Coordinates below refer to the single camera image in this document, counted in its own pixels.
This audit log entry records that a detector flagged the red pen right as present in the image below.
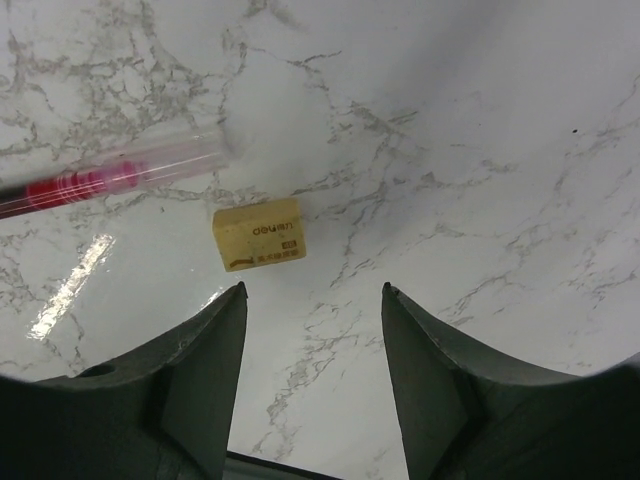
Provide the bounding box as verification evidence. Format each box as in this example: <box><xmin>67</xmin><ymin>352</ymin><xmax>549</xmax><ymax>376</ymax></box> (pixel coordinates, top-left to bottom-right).
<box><xmin>1</xmin><ymin>128</ymin><xmax>234</xmax><ymax>219</ymax></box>

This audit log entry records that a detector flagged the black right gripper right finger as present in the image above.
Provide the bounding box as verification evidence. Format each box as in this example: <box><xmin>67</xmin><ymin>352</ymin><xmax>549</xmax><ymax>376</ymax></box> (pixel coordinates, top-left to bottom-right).
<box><xmin>381</xmin><ymin>285</ymin><xmax>639</xmax><ymax>479</ymax></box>

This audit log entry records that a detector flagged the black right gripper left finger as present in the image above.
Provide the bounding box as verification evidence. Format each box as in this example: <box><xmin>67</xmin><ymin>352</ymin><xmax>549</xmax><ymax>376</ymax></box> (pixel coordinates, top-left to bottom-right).
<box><xmin>1</xmin><ymin>284</ymin><xmax>247</xmax><ymax>479</ymax></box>

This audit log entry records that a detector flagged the small yellow eraser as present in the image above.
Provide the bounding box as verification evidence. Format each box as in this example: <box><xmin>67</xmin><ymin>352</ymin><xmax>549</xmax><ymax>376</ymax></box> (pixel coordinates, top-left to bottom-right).
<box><xmin>212</xmin><ymin>198</ymin><xmax>306</xmax><ymax>272</ymax></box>

